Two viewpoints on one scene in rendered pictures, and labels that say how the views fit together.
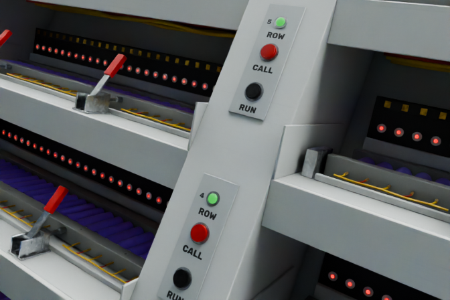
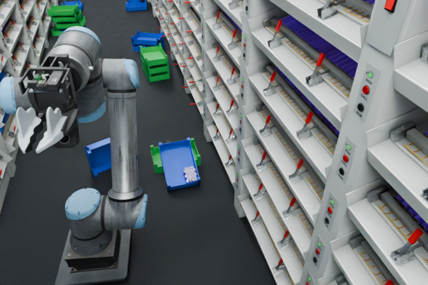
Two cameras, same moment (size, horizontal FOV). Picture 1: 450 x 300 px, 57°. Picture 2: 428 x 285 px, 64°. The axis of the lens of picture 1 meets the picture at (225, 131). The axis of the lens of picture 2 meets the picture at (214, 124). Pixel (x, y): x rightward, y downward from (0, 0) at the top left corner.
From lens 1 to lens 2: 0.77 m
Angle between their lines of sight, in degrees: 61
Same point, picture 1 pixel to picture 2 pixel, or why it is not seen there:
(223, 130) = (335, 179)
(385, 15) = (381, 166)
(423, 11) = (391, 174)
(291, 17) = (352, 147)
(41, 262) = (299, 185)
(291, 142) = (354, 195)
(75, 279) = (308, 196)
